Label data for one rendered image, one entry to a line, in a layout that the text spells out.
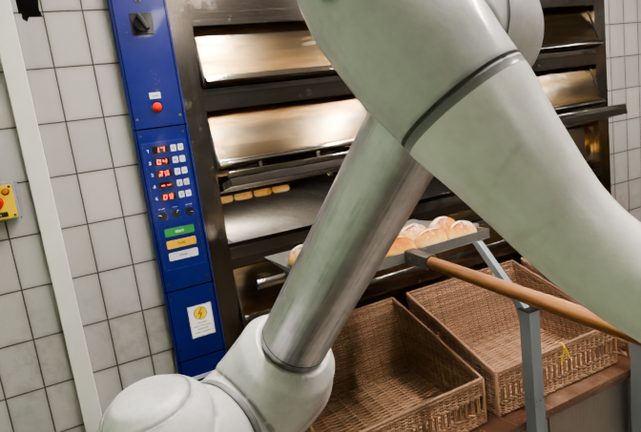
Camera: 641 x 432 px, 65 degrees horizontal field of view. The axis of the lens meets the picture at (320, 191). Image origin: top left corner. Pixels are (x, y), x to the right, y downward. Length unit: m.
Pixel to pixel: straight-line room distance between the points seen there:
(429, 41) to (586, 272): 0.17
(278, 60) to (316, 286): 1.17
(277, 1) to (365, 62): 1.42
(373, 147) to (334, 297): 0.20
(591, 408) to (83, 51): 1.94
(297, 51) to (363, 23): 1.41
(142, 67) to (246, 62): 0.32
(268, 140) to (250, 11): 0.42
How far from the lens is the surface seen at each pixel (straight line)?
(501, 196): 0.33
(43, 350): 1.72
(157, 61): 1.60
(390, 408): 1.82
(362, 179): 0.55
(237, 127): 1.67
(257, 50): 1.71
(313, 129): 1.74
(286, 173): 1.56
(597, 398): 2.02
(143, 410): 0.68
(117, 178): 1.60
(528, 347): 1.62
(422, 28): 0.33
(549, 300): 1.00
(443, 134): 0.33
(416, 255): 1.26
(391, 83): 0.33
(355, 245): 0.58
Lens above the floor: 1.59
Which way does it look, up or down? 9 degrees down
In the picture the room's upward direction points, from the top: 8 degrees counter-clockwise
